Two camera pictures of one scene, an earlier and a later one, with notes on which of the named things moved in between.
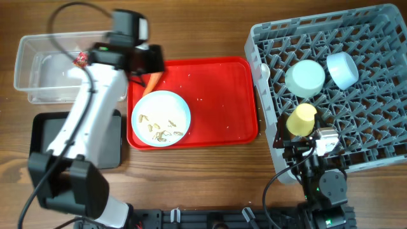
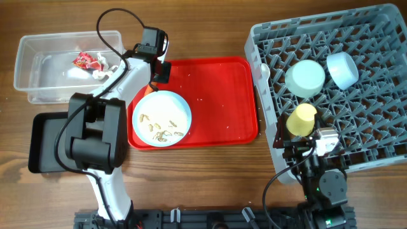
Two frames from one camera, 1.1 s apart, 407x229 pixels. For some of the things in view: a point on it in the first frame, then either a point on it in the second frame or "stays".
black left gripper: [155, 51] -> [165, 77]
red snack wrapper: [81, 60] stays
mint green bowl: [305, 78] stays
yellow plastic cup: [301, 121] stays
